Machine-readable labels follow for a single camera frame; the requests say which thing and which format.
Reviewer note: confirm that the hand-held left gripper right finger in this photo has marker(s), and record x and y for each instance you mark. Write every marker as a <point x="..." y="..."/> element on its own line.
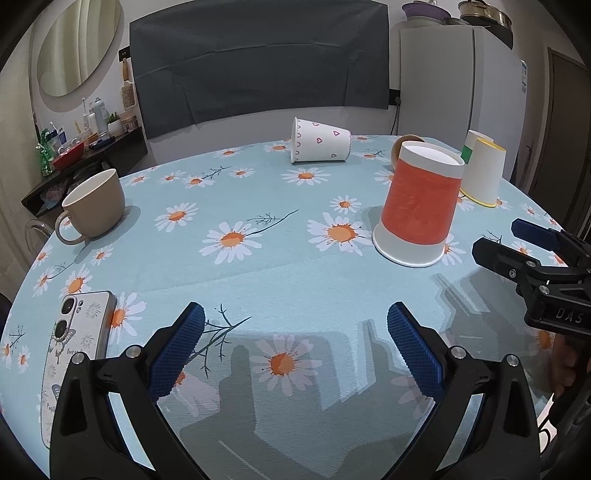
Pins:
<point x="415" y="350"/>

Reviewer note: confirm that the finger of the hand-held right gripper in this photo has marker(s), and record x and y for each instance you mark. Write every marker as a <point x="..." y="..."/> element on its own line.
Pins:
<point x="501" y="258"/>
<point x="535" y="233"/>

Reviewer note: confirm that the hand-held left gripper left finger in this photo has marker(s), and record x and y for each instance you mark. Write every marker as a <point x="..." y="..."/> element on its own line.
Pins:
<point x="181" y="350"/>

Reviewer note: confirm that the white paper cup pink hearts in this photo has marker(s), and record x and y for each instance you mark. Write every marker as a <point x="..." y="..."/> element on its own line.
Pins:
<point x="323" y="143"/>

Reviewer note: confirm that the yellow rimmed white paper cup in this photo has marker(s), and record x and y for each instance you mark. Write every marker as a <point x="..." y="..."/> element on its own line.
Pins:
<point x="485" y="177"/>

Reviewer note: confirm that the orange paper cup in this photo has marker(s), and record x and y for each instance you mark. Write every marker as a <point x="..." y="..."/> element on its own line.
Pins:
<point x="422" y="203"/>

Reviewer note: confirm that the green banded white paper cup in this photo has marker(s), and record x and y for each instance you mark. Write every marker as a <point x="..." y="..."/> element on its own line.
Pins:
<point x="471" y="147"/>

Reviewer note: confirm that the brown paper cup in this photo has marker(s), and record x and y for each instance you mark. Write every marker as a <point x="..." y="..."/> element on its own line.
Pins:
<point x="398" y="147"/>

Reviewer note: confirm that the person's right hand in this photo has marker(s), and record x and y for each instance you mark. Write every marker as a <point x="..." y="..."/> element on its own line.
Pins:
<point x="564" y="364"/>

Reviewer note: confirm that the brown door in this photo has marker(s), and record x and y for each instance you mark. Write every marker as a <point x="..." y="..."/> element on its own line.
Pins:
<point x="568" y="138"/>

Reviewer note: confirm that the white smartphone with printed case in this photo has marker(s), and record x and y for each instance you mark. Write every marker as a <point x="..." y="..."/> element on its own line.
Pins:
<point x="74" y="350"/>

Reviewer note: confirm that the light blue daisy tablecloth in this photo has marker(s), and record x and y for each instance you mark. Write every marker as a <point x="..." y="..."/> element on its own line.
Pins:
<point x="277" y="258"/>

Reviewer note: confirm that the beige ceramic mug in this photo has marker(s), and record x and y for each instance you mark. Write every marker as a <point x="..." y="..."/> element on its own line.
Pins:
<point x="94" y="205"/>

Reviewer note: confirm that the white refrigerator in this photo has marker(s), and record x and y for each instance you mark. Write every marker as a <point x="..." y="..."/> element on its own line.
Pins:
<point x="438" y="83"/>

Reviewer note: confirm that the transparent chair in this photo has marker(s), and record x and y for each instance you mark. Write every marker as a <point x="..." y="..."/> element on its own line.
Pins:
<point x="34" y="230"/>

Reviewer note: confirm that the red bowl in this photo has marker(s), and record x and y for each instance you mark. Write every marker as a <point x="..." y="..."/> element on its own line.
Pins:
<point x="69" y="157"/>

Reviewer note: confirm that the steel cooking pot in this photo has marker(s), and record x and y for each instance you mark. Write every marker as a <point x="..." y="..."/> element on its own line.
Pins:
<point x="485" y="13"/>

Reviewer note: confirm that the small potted plant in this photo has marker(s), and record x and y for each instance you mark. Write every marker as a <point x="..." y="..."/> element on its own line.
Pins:
<point x="114" y="123"/>

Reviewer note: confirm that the green bottle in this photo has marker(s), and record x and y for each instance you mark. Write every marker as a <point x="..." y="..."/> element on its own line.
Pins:
<point x="45" y="154"/>

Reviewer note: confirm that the purple pot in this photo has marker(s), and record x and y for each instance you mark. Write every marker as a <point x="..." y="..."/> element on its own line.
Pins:
<point x="425" y="14"/>

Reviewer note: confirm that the white bottle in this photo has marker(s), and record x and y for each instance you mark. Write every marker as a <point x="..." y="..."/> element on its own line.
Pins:
<point x="99" y="117"/>

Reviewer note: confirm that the wooden hairbrush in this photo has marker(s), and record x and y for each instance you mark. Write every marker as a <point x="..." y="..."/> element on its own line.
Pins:
<point x="127" y="92"/>

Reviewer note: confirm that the dark grey cloth cover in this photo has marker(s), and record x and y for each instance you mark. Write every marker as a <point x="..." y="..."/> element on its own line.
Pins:
<point x="258" y="64"/>

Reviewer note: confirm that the black wall shelf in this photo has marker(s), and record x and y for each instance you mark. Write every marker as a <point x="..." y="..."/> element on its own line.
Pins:
<point x="120" y="150"/>

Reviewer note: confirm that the oval wall mirror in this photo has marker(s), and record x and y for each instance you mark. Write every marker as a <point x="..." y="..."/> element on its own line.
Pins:
<point x="76" y="44"/>

